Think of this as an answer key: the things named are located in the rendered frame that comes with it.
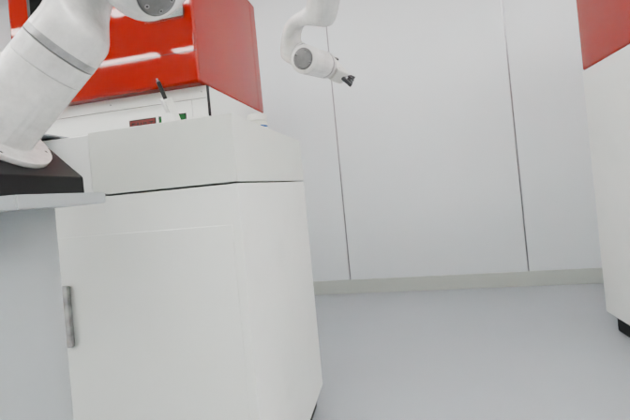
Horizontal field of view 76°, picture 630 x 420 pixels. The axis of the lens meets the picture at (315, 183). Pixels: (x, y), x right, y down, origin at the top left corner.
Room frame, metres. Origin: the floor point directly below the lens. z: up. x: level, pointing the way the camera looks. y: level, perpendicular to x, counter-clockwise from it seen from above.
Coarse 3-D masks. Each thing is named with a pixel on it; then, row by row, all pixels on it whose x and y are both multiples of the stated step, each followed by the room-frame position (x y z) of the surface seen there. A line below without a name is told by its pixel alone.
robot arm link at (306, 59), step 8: (296, 48) 1.17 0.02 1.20; (304, 48) 1.16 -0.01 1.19; (312, 48) 1.15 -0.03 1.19; (296, 56) 1.17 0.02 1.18; (304, 56) 1.16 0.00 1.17; (312, 56) 1.15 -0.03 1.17; (320, 56) 1.17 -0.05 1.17; (328, 56) 1.23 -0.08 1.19; (296, 64) 1.17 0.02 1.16; (304, 64) 1.16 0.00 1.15; (312, 64) 1.15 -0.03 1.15; (320, 64) 1.18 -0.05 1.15; (328, 64) 1.23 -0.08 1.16; (304, 72) 1.17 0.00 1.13; (312, 72) 1.18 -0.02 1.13; (320, 72) 1.22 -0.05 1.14; (328, 72) 1.26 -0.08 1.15
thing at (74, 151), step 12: (48, 144) 0.94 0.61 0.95; (60, 144) 0.93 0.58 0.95; (72, 144) 0.92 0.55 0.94; (84, 144) 0.92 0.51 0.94; (60, 156) 0.93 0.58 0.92; (72, 156) 0.92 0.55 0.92; (84, 156) 0.92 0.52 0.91; (72, 168) 0.92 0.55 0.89; (84, 168) 0.92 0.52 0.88; (84, 180) 0.92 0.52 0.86; (84, 192) 0.92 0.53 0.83
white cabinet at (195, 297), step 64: (192, 192) 0.87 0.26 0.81; (256, 192) 0.95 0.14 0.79; (64, 256) 0.93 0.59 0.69; (128, 256) 0.90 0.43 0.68; (192, 256) 0.87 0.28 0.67; (256, 256) 0.92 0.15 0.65; (128, 320) 0.90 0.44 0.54; (192, 320) 0.87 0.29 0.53; (256, 320) 0.88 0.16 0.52; (128, 384) 0.90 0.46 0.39; (192, 384) 0.87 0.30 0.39; (256, 384) 0.85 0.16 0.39; (320, 384) 1.42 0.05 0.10
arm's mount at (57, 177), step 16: (0, 160) 0.64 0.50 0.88; (0, 176) 0.61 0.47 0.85; (16, 176) 0.64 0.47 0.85; (32, 176) 0.67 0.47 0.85; (48, 176) 0.71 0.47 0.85; (64, 176) 0.75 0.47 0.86; (80, 176) 0.80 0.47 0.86; (0, 192) 0.60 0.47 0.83; (16, 192) 0.63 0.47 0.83; (32, 192) 0.67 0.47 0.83; (48, 192) 0.71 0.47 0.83; (64, 192) 0.75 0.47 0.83; (80, 192) 0.79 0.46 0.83
